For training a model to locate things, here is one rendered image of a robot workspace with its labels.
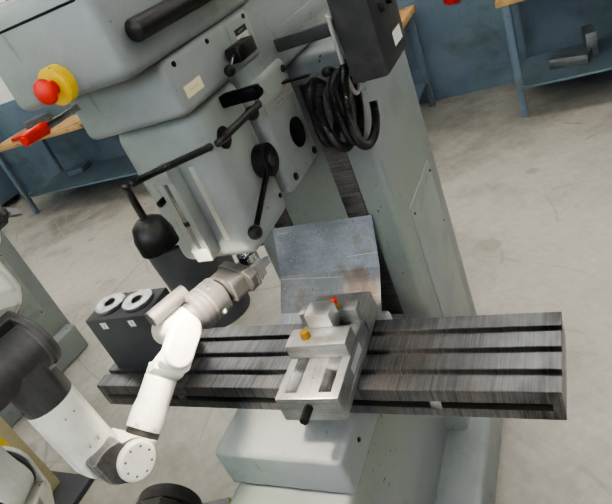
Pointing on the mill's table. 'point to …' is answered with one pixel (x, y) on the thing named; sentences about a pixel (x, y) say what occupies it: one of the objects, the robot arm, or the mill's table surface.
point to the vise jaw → (321, 342)
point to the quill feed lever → (260, 156)
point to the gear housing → (166, 83)
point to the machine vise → (330, 366)
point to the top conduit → (159, 17)
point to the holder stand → (127, 326)
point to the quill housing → (210, 172)
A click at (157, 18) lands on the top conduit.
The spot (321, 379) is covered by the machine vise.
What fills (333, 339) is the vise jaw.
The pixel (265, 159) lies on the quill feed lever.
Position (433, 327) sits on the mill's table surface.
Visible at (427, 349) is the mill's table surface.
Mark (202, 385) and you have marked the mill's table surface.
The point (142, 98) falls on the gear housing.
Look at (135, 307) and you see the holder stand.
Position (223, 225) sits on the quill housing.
